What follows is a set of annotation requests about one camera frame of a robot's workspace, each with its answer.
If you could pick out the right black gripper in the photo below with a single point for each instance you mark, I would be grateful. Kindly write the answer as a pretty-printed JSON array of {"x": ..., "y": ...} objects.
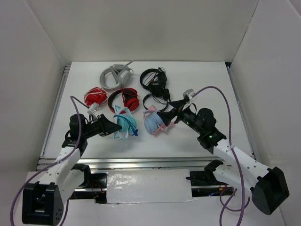
[{"x": 167, "y": 116}]

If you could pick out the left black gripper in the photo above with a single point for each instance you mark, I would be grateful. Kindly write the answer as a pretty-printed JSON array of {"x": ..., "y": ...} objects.
[{"x": 106, "y": 126}]

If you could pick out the teal cat ear headphones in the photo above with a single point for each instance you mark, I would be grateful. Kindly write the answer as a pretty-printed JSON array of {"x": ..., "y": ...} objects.
[{"x": 124, "y": 118}]

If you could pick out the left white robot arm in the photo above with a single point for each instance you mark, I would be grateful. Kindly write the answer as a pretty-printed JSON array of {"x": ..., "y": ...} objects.
[{"x": 44, "y": 200}]

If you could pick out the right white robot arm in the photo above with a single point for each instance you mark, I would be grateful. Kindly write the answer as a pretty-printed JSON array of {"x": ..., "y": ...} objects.
[{"x": 266, "y": 186}]

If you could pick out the blue pink cat headphones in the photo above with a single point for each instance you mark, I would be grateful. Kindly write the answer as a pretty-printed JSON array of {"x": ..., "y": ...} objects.
[{"x": 153, "y": 123}]

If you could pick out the black headphones lower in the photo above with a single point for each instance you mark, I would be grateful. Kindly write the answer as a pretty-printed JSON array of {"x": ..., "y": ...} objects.
[{"x": 161, "y": 96}]

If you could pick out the folded red headphones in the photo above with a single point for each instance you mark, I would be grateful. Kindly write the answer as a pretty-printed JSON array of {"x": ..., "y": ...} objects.
[{"x": 95, "y": 97}]

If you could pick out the black headphones upper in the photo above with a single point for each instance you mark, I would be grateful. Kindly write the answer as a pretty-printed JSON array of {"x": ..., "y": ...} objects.
[{"x": 158, "y": 80}]

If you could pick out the red black headphones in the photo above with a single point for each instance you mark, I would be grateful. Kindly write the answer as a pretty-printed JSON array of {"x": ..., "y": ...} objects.
[{"x": 129, "y": 97}]

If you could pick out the white grey headphones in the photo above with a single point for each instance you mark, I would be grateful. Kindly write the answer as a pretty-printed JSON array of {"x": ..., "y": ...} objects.
[{"x": 121, "y": 73}]

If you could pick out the white foil covered plate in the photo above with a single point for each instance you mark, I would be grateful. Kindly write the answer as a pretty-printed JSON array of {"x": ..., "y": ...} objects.
[{"x": 148, "y": 186}]

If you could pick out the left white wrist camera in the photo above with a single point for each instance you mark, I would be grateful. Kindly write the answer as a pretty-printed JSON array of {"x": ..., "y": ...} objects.
[{"x": 92, "y": 110}]

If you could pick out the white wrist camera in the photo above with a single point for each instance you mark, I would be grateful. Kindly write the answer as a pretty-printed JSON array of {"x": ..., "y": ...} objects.
[
  {"x": 92, "y": 110},
  {"x": 189, "y": 97}
]

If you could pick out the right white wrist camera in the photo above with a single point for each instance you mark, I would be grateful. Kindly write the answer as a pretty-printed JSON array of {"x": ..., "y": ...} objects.
[{"x": 189, "y": 97}]

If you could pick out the aluminium rail frame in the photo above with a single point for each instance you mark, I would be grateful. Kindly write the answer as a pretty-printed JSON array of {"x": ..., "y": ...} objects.
[{"x": 99, "y": 167}]

